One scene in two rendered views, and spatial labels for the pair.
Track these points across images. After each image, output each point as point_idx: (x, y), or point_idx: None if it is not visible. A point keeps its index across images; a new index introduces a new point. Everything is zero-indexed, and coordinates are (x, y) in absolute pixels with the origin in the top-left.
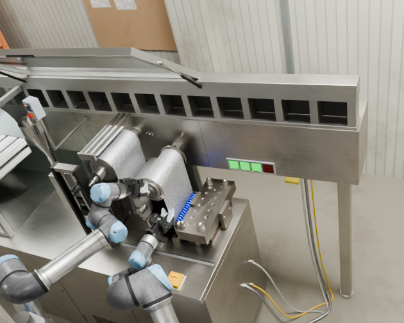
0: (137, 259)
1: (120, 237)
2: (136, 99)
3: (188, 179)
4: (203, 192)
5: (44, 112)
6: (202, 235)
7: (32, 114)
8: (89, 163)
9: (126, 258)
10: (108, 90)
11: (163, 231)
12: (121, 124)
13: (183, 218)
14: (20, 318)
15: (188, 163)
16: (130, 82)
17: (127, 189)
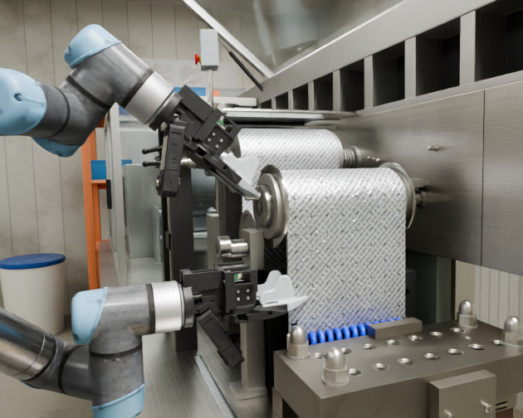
0: (80, 299)
1: None
2: (372, 71)
3: (404, 272)
4: (430, 330)
5: (217, 59)
6: (317, 392)
7: (199, 55)
8: None
9: (164, 376)
10: (337, 64)
11: (225, 308)
12: (321, 112)
13: (320, 343)
14: None
15: (427, 250)
16: (372, 26)
17: (172, 102)
